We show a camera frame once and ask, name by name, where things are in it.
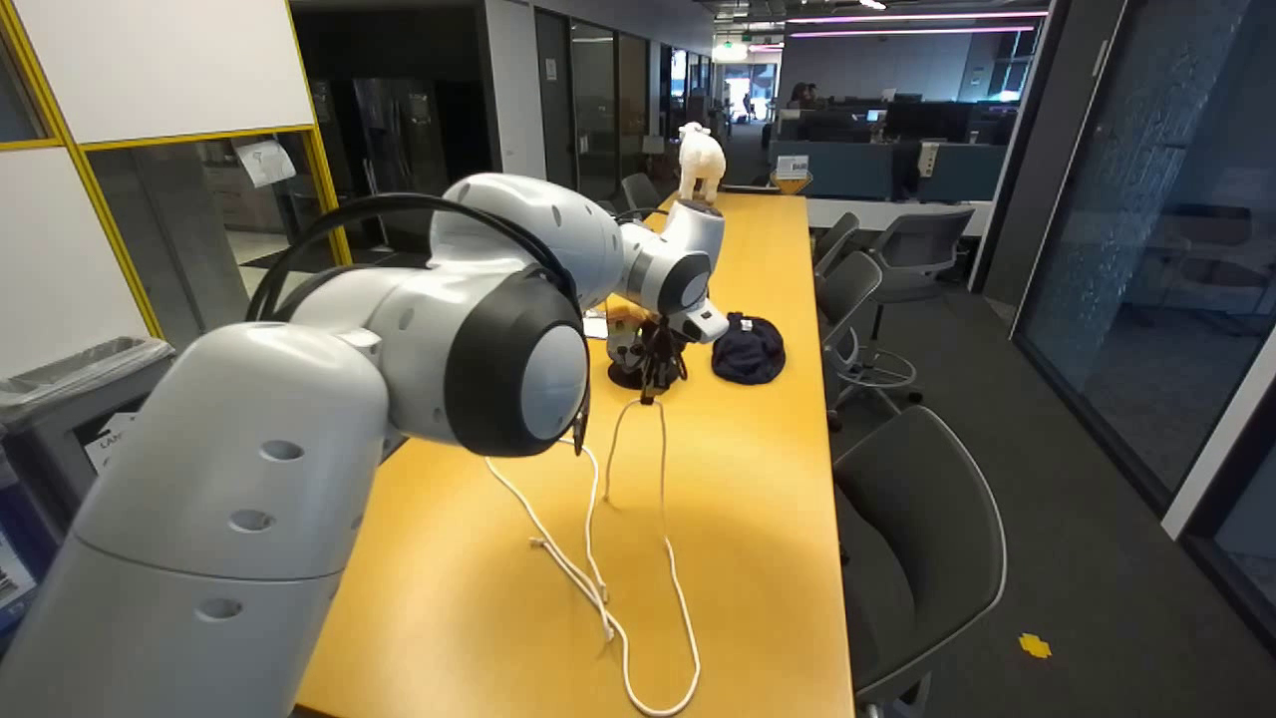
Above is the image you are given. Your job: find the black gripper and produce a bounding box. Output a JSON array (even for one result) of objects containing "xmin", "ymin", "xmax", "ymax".
[{"xmin": 608, "ymin": 316, "xmax": 694, "ymax": 407}]

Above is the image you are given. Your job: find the white plush toy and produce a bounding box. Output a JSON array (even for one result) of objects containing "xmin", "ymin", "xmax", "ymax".
[{"xmin": 673, "ymin": 118, "xmax": 733, "ymax": 206}]

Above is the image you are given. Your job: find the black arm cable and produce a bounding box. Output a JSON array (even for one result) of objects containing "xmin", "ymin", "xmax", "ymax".
[{"xmin": 245, "ymin": 187, "xmax": 593, "ymax": 460}]

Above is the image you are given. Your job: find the white string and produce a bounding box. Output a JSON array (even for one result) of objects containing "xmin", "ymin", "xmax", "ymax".
[{"xmin": 484, "ymin": 395, "xmax": 708, "ymax": 718}]

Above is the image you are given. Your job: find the grey office chair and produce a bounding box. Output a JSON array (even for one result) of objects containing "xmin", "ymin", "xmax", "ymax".
[
  {"xmin": 819, "ymin": 248, "xmax": 927, "ymax": 407},
  {"xmin": 620, "ymin": 167, "xmax": 665, "ymax": 223},
  {"xmin": 810, "ymin": 206, "xmax": 863, "ymax": 280},
  {"xmin": 864, "ymin": 203, "xmax": 976, "ymax": 304},
  {"xmin": 833, "ymin": 403, "xmax": 1016, "ymax": 710}
]

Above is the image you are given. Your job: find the small cardboard box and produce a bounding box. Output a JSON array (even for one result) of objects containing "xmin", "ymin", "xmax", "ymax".
[{"xmin": 771, "ymin": 151, "xmax": 819, "ymax": 191}]

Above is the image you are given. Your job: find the grey bin with label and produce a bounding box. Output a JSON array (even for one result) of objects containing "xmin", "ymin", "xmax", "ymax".
[{"xmin": 0, "ymin": 331, "xmax": 183, "ymax": 481}]

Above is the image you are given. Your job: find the blue bin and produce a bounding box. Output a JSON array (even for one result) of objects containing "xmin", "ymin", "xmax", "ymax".
[{"xmin": 0, "ymin": 464, "xmax": 43, "ymax": 643}]

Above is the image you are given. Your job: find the paper sign on glass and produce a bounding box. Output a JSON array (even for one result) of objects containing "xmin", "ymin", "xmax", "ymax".
[{"xmin": 233, "ymin": 137, "xmax": 300, "ymax": 191}]

